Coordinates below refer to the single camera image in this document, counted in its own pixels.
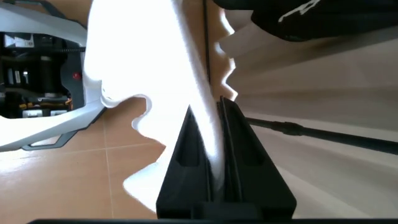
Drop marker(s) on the black shorts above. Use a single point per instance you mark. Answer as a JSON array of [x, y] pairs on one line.
[[326, 21]]

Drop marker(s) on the black clothes rack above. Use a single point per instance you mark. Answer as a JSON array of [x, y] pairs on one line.
[[342, 138]]

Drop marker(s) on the beige curtain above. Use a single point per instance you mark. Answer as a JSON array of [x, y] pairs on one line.
[[326, 87]]

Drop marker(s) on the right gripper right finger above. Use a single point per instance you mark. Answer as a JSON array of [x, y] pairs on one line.
[[258, 180]]

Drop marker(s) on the white garment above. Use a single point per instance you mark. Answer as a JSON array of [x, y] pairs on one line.
[[140, 46]]

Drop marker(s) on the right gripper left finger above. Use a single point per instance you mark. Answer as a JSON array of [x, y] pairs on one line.
[[183, 183]]

